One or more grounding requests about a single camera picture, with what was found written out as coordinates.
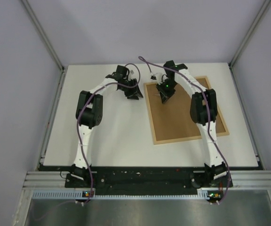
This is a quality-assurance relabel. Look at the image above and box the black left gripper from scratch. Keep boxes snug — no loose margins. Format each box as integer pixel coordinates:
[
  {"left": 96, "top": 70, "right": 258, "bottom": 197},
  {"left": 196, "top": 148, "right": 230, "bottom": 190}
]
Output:
[{"left": 119, "top": 78, "right": 143, "bottom": 100}]

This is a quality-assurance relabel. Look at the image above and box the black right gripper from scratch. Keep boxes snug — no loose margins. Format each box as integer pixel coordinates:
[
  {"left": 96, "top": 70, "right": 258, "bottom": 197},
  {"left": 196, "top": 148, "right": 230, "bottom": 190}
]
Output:
[{"left": 155, "top": 80, "right": 177, "bottom": 104}]

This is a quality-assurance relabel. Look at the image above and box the wooden picture frame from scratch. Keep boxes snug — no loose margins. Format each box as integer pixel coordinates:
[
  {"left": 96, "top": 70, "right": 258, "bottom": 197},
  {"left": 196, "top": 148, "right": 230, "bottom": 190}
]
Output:
[{"left": 143, "top": 75, "right": 230, "bottom": 146}]

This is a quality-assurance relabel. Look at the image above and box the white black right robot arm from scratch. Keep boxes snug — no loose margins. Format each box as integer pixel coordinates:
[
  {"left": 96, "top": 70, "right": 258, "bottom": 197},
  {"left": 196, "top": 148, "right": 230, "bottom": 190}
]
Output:
[{"left": 156, "top": 60, "right": 228, "bottom": 186}]

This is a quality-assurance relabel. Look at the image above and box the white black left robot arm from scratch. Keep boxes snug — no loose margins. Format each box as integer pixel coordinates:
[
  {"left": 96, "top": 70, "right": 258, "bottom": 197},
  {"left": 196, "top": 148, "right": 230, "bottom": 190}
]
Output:
[{"left": 71, "top": 64, "right": 143, "bottom": 187}]

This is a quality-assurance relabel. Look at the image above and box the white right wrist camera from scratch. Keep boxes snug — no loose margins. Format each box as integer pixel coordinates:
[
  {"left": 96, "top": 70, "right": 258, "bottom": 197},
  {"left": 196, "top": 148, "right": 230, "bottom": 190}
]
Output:
[{"left": 151, "top": 73, "right": 167, "bottom": 84}]

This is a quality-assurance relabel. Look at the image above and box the aluminium right table rail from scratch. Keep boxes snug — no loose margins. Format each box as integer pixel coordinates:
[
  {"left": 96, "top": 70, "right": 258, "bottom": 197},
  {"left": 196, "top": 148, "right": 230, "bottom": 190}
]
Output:
[{"left": 228, "top": 63, "right": 265, "bottom": 170}]

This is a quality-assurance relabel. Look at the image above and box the aluminium table rail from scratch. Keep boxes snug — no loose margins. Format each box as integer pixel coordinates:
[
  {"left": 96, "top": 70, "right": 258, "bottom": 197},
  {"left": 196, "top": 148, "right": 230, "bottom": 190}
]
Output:
[
  {"left": 228, "top": 63, "right": 265, "bottom": 170},
  {"left": 35, "top": 68, "right": 67, "bottom": 171}
]

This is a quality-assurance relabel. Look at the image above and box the aluminium left table rail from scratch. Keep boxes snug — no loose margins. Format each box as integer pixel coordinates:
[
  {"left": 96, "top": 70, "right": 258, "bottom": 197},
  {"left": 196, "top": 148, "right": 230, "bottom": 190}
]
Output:
[{"left": 35, "top": 68, "right": 67, "bottom": 171}]

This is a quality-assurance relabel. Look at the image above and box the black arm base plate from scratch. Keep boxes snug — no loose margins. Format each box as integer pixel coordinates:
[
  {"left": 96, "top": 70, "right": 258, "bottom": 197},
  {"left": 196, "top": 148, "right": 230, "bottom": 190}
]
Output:
[{"left": 65, "top": 166, "right": 233, "bottom": 193}]

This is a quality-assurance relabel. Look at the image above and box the white slotted cable duct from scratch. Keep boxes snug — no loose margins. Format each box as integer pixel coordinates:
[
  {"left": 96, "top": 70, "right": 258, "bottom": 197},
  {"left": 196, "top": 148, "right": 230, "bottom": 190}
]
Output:
[{"left": 32, "top": 189, "right": 223, "bottom": 201}]

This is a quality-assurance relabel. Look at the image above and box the aluminium front rail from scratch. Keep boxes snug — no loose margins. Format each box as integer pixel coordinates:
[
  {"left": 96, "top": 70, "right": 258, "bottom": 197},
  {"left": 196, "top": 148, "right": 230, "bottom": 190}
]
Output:
[{"left": 23, "top": 170, "right": 271, "bottom": 190}]

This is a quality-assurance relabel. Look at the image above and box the aluminium left corner post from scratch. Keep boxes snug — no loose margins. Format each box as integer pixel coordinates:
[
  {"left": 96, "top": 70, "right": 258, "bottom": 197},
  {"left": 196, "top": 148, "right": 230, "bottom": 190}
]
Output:
[{"left": 19, "top": 0, "right": 64, "bottom": 71}]

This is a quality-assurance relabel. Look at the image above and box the aluminium corner post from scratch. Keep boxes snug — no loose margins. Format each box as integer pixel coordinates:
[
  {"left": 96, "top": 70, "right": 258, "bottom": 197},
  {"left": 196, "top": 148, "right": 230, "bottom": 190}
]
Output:
[
  {"left": 228, "top": 0, "right": 271, "bottom": 68},
  {"left": 19, "top": 0, "right": 64, "bottom": 71}
]

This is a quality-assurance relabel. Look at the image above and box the aluminium right corner post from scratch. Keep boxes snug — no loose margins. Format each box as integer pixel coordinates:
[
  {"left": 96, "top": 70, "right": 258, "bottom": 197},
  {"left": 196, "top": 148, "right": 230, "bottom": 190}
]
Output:
[{"left": 228, "top": 0, "right": 271, "bottom": 68}]

